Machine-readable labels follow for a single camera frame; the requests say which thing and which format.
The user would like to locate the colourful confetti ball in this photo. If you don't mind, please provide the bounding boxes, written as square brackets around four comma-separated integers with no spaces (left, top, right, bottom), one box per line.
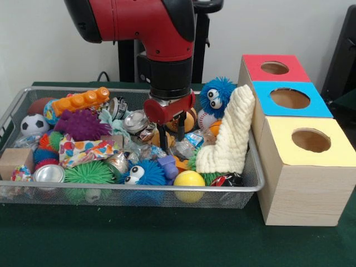
[10,165,33,182]

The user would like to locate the purple spiky toy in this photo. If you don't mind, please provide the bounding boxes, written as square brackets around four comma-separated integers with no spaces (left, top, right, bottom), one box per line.
[54,108,112,142]

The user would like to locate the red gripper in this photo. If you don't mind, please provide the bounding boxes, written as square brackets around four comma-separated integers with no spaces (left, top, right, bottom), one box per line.
[143,91,196,156]

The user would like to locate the purple foam block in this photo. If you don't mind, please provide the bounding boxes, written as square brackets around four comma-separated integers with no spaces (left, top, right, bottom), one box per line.
[157,155,179,179]

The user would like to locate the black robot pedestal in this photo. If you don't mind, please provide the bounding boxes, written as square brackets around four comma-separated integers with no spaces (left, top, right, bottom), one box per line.
[118,0,225,84]

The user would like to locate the blue spiky ball with eyes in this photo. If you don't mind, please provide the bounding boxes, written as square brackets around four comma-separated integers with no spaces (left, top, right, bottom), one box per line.
[118,159,167,186]
[199,77,238,119]

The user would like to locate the yellow ball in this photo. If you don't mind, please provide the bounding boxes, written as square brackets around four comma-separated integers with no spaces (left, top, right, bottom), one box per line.
[173,170,206,203]

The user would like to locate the silver tin can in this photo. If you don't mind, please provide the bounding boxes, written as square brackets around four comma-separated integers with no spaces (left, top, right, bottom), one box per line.
[33,164,66,184]

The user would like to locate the wooden three-hole box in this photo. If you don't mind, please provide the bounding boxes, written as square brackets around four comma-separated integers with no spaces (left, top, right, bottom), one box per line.
[236,54,356,226]

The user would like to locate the brown toy football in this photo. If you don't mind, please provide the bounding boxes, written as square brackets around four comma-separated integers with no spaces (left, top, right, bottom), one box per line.
[27,97,56,115]

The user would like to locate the brown plush bear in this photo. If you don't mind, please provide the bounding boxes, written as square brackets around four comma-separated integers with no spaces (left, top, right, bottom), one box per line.
[151,127,176,148]

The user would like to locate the dark green table cloth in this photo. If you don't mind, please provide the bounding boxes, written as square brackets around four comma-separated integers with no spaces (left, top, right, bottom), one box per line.
[329,88,356,117]
[0,81,356,267]

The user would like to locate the green spiky ball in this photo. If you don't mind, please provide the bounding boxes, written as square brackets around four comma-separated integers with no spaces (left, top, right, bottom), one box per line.
[64,160,115,185]

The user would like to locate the plain wooden block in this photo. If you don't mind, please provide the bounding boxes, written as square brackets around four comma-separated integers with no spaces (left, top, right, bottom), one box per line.
[0,147,34,180]

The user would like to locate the black upright panel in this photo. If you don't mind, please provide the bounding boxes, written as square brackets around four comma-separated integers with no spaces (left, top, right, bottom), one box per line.
[321,4,356,97]

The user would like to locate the cream waffle cloth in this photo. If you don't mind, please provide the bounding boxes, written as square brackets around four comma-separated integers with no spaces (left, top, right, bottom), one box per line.
[195,85,256,174]

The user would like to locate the orange toy brick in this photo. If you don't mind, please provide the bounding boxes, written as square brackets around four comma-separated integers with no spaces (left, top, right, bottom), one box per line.
[52,86,111,117]

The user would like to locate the black and white soccer ball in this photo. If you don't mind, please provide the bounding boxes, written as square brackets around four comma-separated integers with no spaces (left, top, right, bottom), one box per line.
[21,113,50,136]

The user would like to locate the clear mesh bin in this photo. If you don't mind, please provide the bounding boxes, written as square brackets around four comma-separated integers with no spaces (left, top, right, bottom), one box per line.
[0,86,265,210]

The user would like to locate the orange toy basketball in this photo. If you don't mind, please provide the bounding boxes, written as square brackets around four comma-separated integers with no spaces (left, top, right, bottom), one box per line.
[209,121,223,137]

